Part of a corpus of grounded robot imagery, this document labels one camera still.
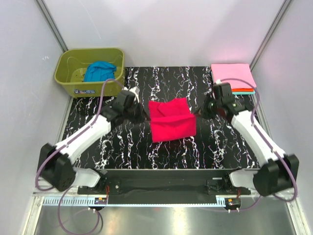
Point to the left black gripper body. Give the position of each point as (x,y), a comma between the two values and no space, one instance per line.
(135,114)

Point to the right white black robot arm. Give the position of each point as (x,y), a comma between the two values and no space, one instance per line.
(278,170)

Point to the magenta t shirt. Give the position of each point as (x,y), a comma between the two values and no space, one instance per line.
(171,120)

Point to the teal blue t shirt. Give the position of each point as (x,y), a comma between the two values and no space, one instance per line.
(99,71)

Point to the folded light teal t shirt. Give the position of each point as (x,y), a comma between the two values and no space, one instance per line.
(243,93)

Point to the folded orange t shirt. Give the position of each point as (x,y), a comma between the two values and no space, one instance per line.
(243,91)

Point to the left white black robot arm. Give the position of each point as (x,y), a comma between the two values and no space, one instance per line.
(57,161)

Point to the folded pink t shirt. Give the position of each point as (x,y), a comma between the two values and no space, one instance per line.
(231,73)

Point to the white slotted cable duct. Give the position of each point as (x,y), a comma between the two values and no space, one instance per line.
(75,201)

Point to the olive green plastic bin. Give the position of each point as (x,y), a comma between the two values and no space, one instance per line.
(76,64)

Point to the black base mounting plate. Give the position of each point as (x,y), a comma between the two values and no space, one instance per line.
(166,187)

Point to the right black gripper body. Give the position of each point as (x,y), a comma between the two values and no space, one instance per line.
(210,109)

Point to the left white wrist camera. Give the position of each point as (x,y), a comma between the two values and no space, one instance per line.
(135,90)

